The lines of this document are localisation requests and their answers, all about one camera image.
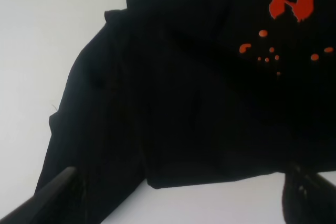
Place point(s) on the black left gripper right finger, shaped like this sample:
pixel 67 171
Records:
pixel 307 198

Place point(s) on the black printed t-shirt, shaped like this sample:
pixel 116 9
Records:
pixel 187 92

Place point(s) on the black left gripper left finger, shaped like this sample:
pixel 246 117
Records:
pixel 62 200

